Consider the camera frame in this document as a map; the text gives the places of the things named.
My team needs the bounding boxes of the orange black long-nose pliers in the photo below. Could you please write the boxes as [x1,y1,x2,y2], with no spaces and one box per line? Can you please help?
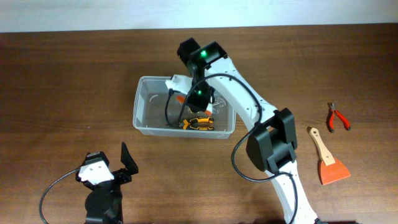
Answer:
[166,117,215,131]

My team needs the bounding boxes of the clear plastic container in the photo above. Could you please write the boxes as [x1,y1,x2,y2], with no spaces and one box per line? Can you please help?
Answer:
[132,76,236,139]

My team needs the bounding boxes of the screwdriver set clear pack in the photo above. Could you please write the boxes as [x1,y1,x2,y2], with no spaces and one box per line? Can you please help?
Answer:
[212,96,226,114]

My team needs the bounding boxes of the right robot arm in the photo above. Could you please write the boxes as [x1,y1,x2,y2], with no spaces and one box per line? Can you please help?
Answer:
[177,38,321,223]

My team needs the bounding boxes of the red handled side cutters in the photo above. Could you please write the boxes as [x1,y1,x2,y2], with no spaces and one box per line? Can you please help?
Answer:
[326,102,351,134]

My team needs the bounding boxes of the orange scraper wooden handle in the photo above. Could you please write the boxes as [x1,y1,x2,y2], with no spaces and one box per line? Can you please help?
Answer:
[309,128,351,185]

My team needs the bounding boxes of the orange bit holder strip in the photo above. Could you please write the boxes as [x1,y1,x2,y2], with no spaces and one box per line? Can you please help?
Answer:
[176,95,212,116]

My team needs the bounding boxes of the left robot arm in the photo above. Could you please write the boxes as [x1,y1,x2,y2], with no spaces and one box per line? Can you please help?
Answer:
[75,142,139,224]

